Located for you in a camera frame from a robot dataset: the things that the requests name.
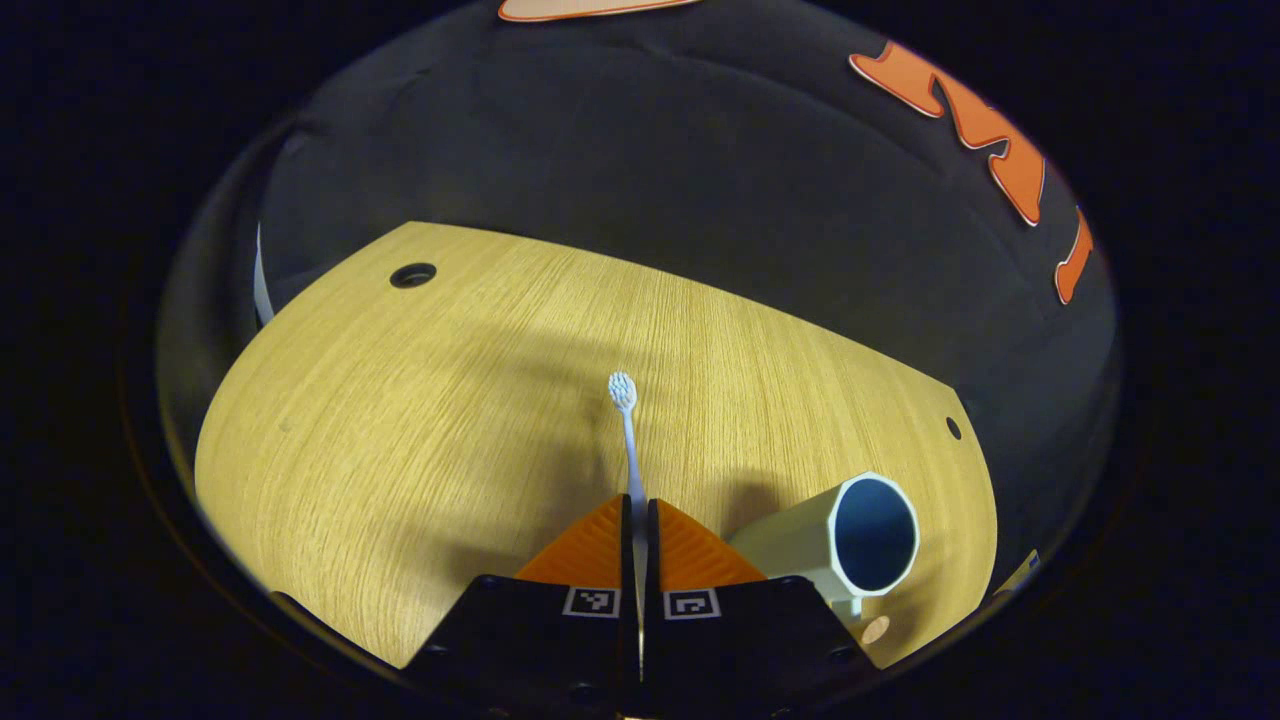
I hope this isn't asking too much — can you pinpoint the blue cup with wooden handle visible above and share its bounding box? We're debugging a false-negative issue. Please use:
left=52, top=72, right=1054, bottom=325
left=728, top=472, right=921, bottom=646

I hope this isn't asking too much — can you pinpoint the pale blue toothbrush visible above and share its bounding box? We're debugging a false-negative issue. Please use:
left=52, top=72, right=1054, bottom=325
left=607, top=371, right=649, bottom=691

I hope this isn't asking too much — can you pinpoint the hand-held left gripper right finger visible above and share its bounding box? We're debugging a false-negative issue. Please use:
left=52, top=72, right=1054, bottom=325
left=645, top=497, right=883, bottom=716

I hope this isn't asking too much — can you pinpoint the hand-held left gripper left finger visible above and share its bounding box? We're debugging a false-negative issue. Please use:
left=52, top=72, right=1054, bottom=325
left=400, top=493, right=641, bottom=716

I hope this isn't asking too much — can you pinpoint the wooden desktop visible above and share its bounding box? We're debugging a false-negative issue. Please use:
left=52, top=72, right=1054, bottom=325
left=194, top=221, right=999, bottom=671

